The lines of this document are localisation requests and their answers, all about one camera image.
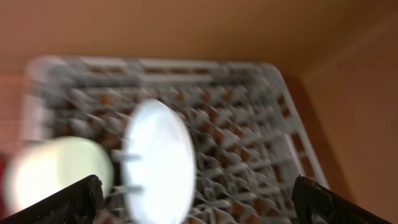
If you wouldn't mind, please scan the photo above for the grey dishwasher rack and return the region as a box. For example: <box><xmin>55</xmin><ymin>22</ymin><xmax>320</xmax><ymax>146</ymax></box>
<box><xmin>22</xmin><ymin>56</ymin><xmax>327</xmax><ymax>223</ymax></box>

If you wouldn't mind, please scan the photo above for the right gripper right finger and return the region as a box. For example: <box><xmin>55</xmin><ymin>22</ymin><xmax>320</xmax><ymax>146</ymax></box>
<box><xmin>292</xmin><ymin>175</ymin><xmax>389</xmax><ymax>224</ymax></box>

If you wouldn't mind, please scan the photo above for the red serving tray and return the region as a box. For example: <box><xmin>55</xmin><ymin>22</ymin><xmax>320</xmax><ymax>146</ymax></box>
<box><xmin>1</xmin><ymin>75</ymin><xmax>26</xmax><ymax>218</ymax></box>

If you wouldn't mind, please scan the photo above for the green bowl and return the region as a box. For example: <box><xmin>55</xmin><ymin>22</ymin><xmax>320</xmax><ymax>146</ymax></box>
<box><xmin>2</xmin><ymin>136</ymin><xmax>114</xmax><ymax>213</ymax></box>

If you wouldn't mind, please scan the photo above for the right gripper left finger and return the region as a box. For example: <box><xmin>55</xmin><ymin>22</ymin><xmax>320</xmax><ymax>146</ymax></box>
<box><xmin>1</xmin><ymin>175</ymin><xmax>104</xmax><ymax>224</ymax></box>

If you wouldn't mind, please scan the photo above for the large light blue plate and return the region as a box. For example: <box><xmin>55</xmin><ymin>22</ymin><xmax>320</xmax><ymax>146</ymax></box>
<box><xmin>121</xmin><ymin>99</ymin><xmax>196</xmax><ymax>223</ymax></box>

